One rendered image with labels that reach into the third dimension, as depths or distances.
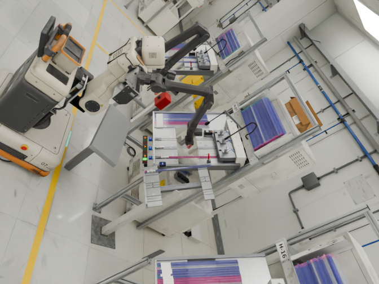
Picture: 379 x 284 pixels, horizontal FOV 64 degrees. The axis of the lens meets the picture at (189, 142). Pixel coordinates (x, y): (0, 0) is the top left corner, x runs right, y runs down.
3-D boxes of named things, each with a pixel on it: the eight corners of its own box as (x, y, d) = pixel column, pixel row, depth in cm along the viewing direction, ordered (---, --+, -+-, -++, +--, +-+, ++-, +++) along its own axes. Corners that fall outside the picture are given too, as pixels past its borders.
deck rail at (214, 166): (153, 171, 246) (153, 165, 242) (153, 169, 247) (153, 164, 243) (239, 169, 255) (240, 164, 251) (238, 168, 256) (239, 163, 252)
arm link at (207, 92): (217, 84, 206) (219, 95, 201) (211, 96, 217) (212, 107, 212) (152, 72, 195) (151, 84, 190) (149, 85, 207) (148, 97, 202)
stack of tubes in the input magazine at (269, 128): (254, 150, 245) (283, 132, 235) (240, 110, 281) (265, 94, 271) (261, 157, 252) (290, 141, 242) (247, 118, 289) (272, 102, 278)
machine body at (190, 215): (120, 217, 288) (170, 188, 264) (125, 162, 338) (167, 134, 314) (167, 240, 326) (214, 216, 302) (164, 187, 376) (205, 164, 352)
